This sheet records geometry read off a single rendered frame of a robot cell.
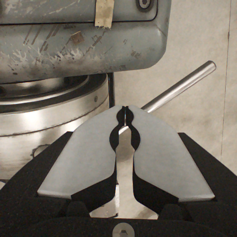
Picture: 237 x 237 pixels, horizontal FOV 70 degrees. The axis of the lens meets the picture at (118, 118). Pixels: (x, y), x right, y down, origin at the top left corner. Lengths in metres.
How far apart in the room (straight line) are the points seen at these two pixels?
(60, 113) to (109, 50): 0.12
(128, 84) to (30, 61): 1.47
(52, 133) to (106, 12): 0.18
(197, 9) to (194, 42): 0.27
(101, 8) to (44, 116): 0.16
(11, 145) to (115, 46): 0.20
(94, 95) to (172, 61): 1.55
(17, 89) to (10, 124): 0.06
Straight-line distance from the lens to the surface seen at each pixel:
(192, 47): 1.90
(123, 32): 0.22
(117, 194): 0.97
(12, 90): 0.31
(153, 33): 0.24
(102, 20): 0.22
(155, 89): 1.80
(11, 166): 0.33
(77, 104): 0.28
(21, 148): 0.29
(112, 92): 0.98
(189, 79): 0.19
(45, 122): 0.27
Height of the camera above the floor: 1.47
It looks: 56 degrees down
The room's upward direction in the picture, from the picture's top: 149 degrees clockwise
